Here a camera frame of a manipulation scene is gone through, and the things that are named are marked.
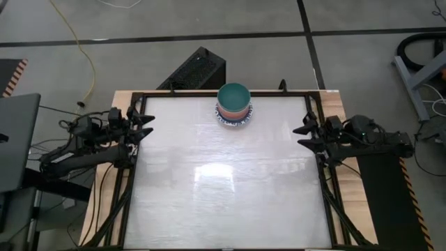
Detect grey metal stand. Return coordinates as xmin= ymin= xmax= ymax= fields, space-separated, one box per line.
xmin=392 ymin=48 xmax=446 ymax=122

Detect yellow cable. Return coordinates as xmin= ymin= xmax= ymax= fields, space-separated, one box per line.
xmin=48 ymin=0 xmax=97 ymax=107

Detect looped black cable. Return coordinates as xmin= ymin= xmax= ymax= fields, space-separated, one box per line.
xmin=413 ymin=121 xmax=446 ymax=177

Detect small black hazard-striped mat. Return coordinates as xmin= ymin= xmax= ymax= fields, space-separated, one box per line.
xmin=0 ymin=58 xmax=28 ymax=98

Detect thin white floor cable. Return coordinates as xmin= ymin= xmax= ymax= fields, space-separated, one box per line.
xmin=99 ymin=0 xmax=144 ymax=10

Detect blue patterned white plate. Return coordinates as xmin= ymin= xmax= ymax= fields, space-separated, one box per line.
xmin=215 ymin=102 xmax=254 ymax=127

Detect large black hazard-striped mat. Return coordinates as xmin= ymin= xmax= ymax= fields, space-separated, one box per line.
xmin=350 ymin=153 xmax=435 ymax=251

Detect white cable bundle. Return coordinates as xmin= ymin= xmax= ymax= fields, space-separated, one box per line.
xmin=423 ymin=83 xmax=446 ymax=118

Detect green bowl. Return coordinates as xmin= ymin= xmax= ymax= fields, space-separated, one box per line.
xmin=217 ymin=82 xmax=252 ymax=112

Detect pink bowl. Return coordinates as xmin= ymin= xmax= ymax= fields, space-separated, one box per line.
xmin=217 ymin=101 xmax=252 ymax=114

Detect black speaker box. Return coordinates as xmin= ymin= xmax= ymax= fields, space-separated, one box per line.
xmin=156 ymin=46 xmax=226 ymax=91

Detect grey laptop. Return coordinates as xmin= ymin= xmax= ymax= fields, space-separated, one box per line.
xmin=0 ymin=93 xmax=42 ymax=193

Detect black hose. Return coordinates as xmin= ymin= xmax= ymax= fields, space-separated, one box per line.
xmin=396 ymin=31 xmax=446 ymax=73

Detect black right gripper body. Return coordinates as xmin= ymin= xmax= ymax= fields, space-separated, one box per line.
xmin=306 ymin=112 xmax=344 ymax=165

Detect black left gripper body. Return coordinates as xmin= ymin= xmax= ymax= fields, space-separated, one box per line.
xmin=121 ymin=107 xmax=137 ymax=145

